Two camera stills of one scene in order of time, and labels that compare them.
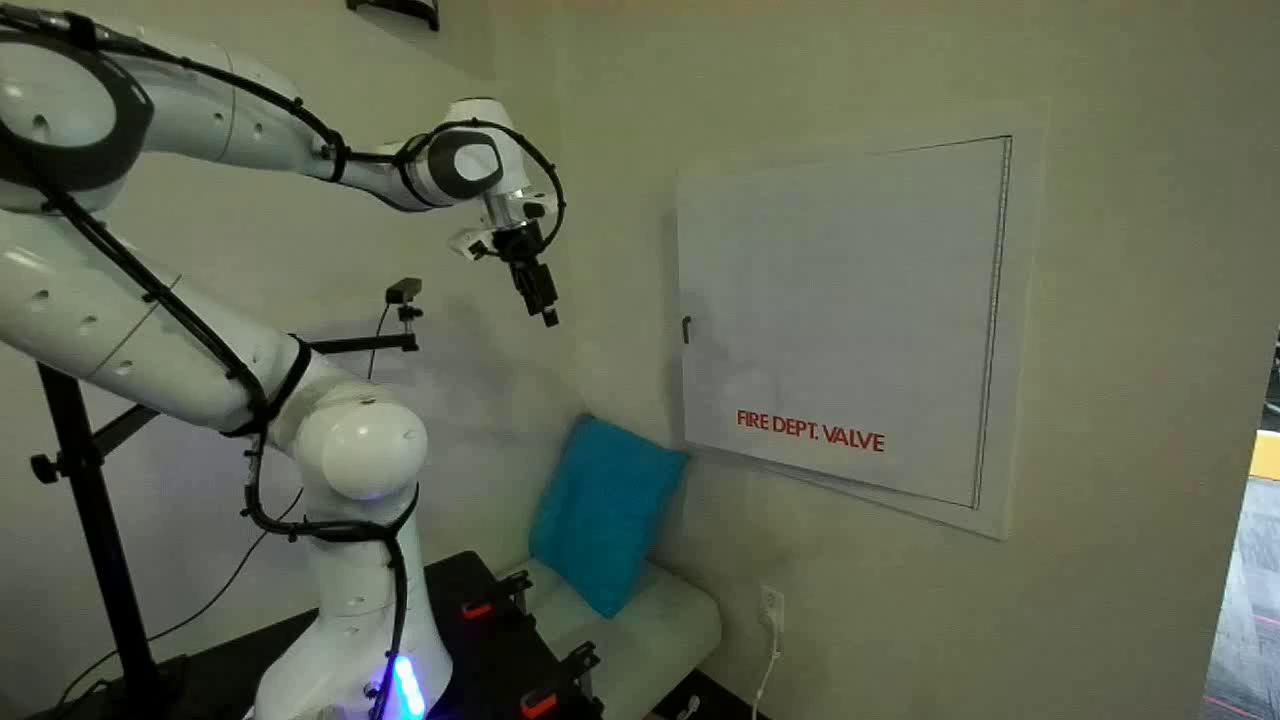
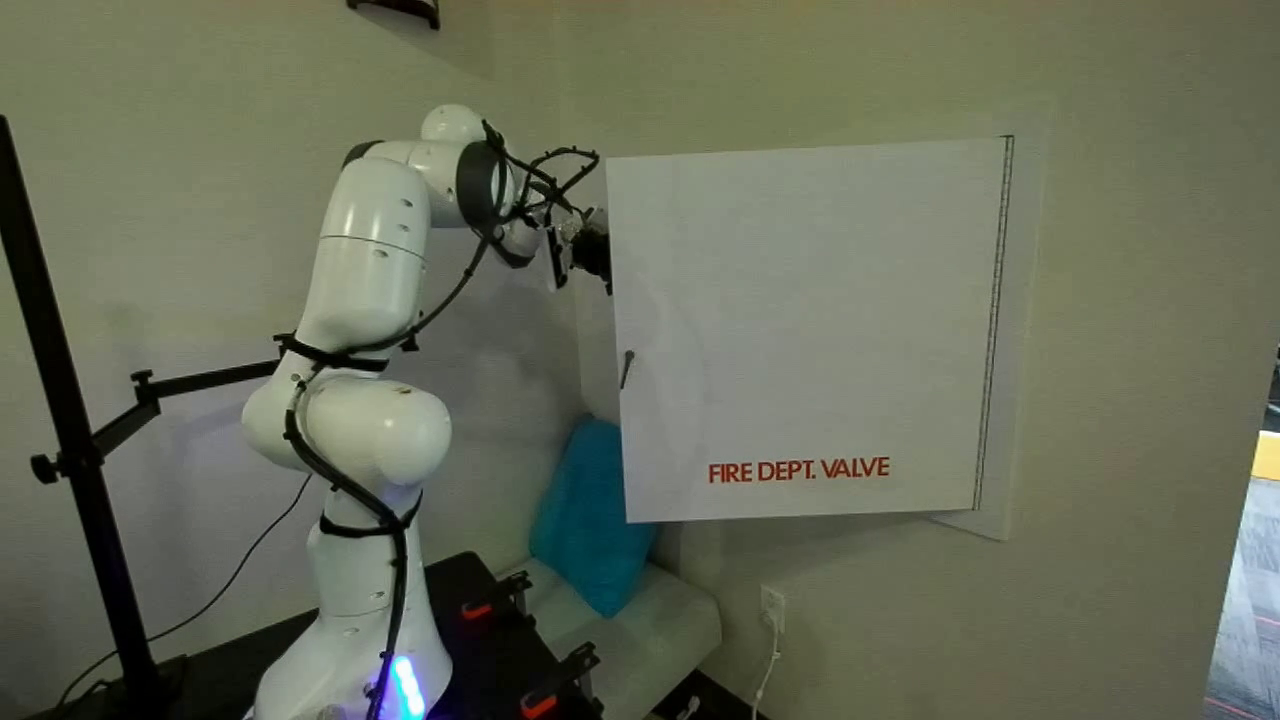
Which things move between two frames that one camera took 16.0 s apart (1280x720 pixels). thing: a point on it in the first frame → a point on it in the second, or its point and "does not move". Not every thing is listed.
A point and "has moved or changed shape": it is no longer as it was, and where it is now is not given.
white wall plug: x=773 y=607 does not move
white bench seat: x=649 y=647 does not move
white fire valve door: x=837 y=314 has moved or changed shape
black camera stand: x=83 y=466 does not move
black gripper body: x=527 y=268 → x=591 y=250
